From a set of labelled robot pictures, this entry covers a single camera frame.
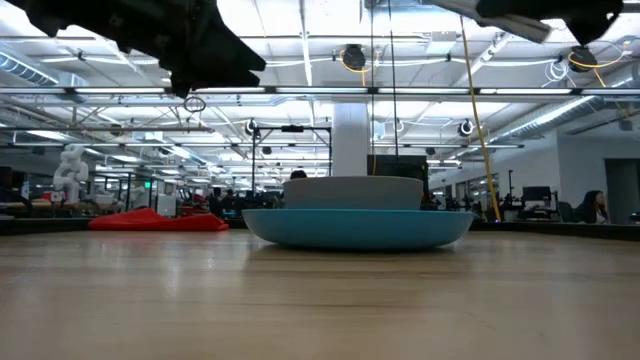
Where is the black hanging cable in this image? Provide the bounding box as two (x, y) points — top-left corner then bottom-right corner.
(369, 0), (376, 177)
(387, 0), (401, 159)

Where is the white building column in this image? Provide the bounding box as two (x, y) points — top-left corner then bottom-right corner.
(332, 102), (372, 178)

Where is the grey-white bowl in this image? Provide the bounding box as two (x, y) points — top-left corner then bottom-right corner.
(281, 175), (425, 212)

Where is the yellow hanging cable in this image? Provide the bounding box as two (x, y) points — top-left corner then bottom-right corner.
(458, 14), (503, 223)

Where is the blue plate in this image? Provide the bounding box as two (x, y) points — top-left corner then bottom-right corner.
(241, 208), (477, 252)

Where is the black station frame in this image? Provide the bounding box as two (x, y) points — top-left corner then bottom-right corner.
(251, 124), (333, 197)

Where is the dark panel screen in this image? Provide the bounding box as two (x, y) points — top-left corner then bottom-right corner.
(367, 153), (431, 211)

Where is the red cloth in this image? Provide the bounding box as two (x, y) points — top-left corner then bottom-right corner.
(88, 206), (231, 233)

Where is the white machine cabinet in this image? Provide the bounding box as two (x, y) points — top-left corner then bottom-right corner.
(155, 180), (178, 218)

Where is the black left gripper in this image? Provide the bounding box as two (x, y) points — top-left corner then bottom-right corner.
(4, 0), (267, 99)

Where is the white-handled metal fork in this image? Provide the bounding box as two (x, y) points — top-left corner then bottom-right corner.
(424, 0), (553, 45)

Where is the white robot figure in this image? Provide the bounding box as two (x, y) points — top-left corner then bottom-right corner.
(51, 143), (91, 204)

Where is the silver ceiling duct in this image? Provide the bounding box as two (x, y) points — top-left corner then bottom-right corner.
(492, 64), (640, 144)
(0, 49), (62, 88)

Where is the black computer monitor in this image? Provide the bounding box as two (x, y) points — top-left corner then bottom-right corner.
(521, 185), (553, 204)

